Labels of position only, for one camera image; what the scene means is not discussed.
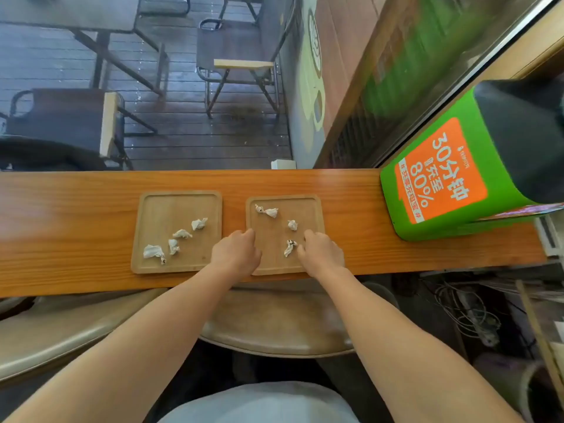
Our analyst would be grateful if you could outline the person's left hand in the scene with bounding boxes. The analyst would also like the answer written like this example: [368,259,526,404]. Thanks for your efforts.
[210,229,262,283]

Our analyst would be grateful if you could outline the person's right hand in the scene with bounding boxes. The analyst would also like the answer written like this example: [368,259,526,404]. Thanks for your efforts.
[296,229,345,280]

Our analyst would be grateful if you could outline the wooden tray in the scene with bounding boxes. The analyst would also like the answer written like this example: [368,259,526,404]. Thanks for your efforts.
[245,194,326,277]
[130,190,223,275]

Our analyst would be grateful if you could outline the person's right forearm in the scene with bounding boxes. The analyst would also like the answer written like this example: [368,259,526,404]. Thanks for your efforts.
[315,266,525,423]

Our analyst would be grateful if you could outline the person's left forearm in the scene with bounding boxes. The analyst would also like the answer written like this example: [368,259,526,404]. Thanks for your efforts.
[4,264,247,423]

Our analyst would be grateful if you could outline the person's light grey shirt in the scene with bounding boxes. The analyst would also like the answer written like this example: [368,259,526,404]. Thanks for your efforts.
[157,381,360,423]

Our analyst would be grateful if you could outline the beige leather stool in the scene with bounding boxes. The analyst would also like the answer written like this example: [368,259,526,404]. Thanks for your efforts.
[199,279,400,360]
[0,287,169,384]

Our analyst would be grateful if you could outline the green power bank kiosk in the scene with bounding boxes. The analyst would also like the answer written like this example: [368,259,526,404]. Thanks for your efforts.
[380,79,564,242]

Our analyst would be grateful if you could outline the white power strip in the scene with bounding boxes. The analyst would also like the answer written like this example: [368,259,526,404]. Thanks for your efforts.
[456,290,502,348]

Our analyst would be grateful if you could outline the dark folding chair wooden armrests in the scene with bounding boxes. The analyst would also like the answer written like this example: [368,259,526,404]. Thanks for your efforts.
[196,0,297,119]
[0,88,159,172]

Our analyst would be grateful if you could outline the dark outdoor folding table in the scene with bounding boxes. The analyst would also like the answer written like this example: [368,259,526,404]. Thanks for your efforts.
[0,0,169,96]

